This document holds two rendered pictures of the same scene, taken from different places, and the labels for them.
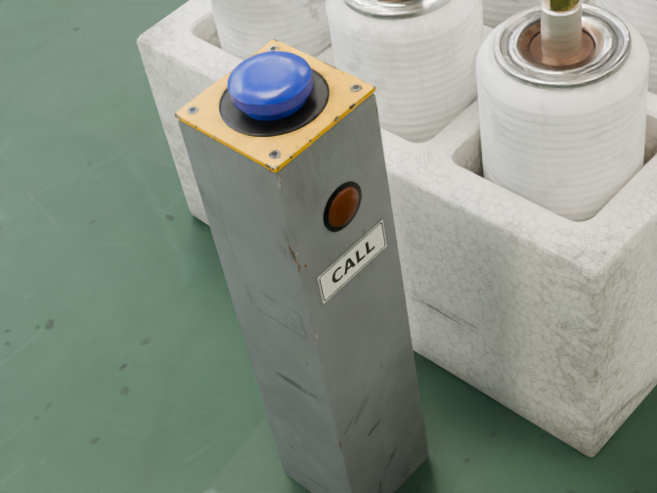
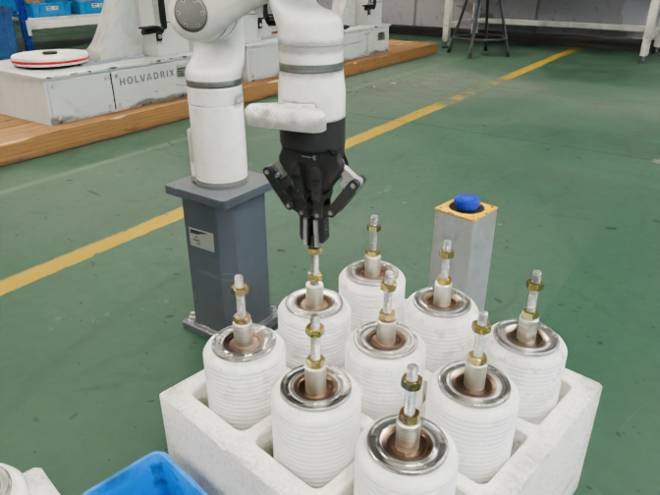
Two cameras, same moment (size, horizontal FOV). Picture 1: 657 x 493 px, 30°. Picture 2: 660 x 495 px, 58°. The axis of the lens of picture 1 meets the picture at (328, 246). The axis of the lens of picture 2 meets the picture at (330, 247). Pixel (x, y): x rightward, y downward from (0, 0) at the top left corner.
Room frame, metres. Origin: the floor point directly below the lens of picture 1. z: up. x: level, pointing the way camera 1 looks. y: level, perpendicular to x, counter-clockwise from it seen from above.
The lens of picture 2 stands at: (1.27, -0.31, 0.65)
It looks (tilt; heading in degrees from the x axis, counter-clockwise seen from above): 26 degrees down; 172
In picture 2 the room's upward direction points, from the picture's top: straight up
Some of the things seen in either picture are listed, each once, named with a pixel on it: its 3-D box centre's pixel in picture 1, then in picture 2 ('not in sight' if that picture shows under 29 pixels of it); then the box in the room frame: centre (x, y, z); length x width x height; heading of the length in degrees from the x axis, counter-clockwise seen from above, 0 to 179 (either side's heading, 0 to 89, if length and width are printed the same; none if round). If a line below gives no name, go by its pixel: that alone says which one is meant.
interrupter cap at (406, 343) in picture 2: not in sight; (385, 340); (0.70, -0.17, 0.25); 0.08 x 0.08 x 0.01
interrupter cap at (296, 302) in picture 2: not in sight; (314, 302); (0.61, -0.24, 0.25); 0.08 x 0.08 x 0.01
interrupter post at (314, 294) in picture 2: not in sight; (314, 295); (0.61, -0.24, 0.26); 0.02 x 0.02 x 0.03
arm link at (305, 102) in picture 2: not in sight; (303, 90); (0.63, -0.25, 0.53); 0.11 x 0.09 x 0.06; 146
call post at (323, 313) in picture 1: (323, 313); (456, 297); (0.46, 0.01, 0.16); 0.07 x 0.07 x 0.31; 39
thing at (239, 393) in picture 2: not in sight; (248, 404); (0.68, -0.33, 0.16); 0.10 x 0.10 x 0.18
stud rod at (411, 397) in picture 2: not in sight; (410, 400); (0.87, -0.19, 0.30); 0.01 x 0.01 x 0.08
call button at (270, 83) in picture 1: (272, 90); (467, 203); (0.46, 0.01, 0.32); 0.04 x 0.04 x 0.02
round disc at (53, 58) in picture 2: not in sight; (50, 58); (-1.45, -1.11, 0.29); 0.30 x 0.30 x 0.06
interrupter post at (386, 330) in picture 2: not in sight; (386, 330); (0.70, -0.17, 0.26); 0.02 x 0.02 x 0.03
